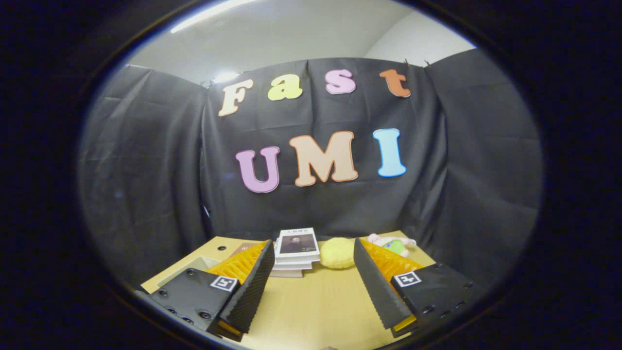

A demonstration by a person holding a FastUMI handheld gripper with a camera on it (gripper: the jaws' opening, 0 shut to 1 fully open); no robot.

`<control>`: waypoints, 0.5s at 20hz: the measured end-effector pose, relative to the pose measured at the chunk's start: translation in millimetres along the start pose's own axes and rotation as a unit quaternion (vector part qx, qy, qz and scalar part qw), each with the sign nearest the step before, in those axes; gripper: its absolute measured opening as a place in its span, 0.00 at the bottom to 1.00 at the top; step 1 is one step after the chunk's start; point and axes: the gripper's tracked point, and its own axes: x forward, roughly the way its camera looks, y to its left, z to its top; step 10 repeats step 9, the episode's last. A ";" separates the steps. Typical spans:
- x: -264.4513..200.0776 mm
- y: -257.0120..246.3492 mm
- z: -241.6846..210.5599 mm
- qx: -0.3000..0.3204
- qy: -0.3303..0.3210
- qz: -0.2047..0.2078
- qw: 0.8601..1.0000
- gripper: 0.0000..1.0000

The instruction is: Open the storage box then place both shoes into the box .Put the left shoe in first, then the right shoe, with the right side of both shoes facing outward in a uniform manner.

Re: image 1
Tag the yellow round plush cushion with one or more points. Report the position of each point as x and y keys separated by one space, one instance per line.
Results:
x=336 y=253

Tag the brown book with white label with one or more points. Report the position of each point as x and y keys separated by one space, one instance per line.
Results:
x=245 y=249

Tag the pink starfish plush toy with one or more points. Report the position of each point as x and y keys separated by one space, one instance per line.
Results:
x=384 y=239

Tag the reddish brown book under stack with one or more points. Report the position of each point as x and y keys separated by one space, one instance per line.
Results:
x=286 y=273

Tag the beige fabric storage box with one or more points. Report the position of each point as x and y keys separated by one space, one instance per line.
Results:
x=180 y=276

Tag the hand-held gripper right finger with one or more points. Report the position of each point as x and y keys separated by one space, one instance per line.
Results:
x=374 y=287

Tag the white book with portrait cover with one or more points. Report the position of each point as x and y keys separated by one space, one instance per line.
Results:
x=297 y=243

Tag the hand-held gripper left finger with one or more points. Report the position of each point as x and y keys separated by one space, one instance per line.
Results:
x=250 y=291

